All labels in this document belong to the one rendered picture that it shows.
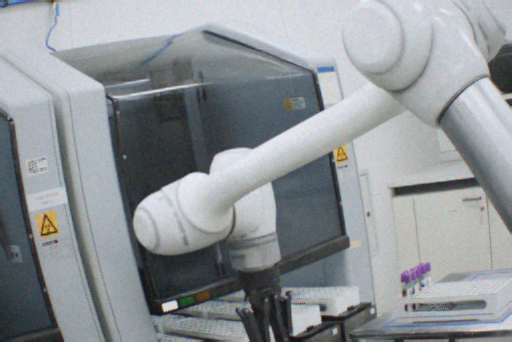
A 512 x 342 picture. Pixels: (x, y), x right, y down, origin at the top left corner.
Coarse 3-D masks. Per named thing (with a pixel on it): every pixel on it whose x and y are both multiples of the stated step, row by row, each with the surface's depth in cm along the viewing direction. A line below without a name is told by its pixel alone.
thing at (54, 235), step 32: (0, 64) 147; (0, 96) 129; (32, 96) 130; (32, 128) 129; (32, 160) 128; (32, 192) 128; (32, 224) 127; (64, 224) 133; (64, 256) 132; (64, 288) 130; (64, 320) 129; (96, 320) 135
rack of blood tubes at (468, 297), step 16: (432, 288) 152; (448, 288) 148; (464, 288) 143; (480, 288) 139; (496, 288) 135; (400, 304) 152; (432, 304) 152; (448, 304) 149; (464, 304) 149; (480, 304) 145; (496, 304) 132; (400, 320) 152; (416, 320) 149; (432, 320) 145; (448, 320) 142
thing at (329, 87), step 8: (320, 72) 187; (328, 72) 189; (320, 80) 187; (328, 80) 189; (320, 88) 187; (328, 88) 189; (336, 88) 191; (328, 96) 188; (336, 96) 191; (328, 104) 188; (344, 144) 191; (336, 152) 188; (344, 152) 190; (336, 160) 188; (344, 160) 190; (336, 168) 188; (344, 168) 190; (352, 168) 192; (344, 176) 190; (352, 176) 192; (360, 240) 192
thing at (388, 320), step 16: (464, 272) 181; (480, 272) 176; (496, 272) 170; (384, 320) 158; (464, 320) 139; (480, 320) 134; (496, 320) 131; (352, 336) 155; (368, 336) 152; (384, 336) 148; (400, 336) 145; (416, 336) 142; (432, 336) 138; (448, 336) 135; (464, 336) 132; (480, 336) 128; (496, 336) 125
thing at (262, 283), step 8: (240, 272) 137; (248, 272) 135; (256, 272) 135; (264, 272) 135; (272, 272) 136; (240, 280) 137; (248, 280) 135; (256, 280) 135; (264, 280) 135; (272, 280) 135; (280, 280) 138; (248, 288) 136; (256, 288) 135; (264, 288) 135; (272, 288) 139; (280, 288) 140; (248, 296) 136; (256, 296) 136; (264, 296) 137; (256, 304) 136; (272, 304) 139; (256, 312) 137
